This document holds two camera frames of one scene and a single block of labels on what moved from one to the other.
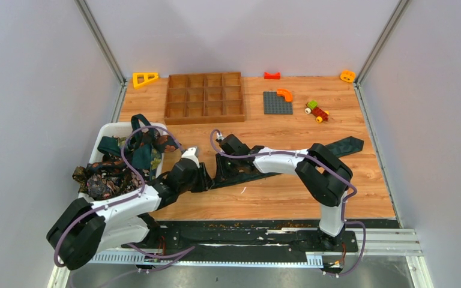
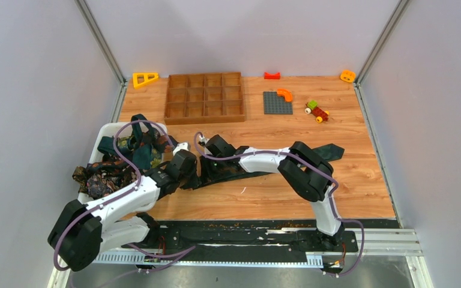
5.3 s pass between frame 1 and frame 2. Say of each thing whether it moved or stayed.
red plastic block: stayed
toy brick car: stayed
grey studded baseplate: stayed
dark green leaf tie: moved
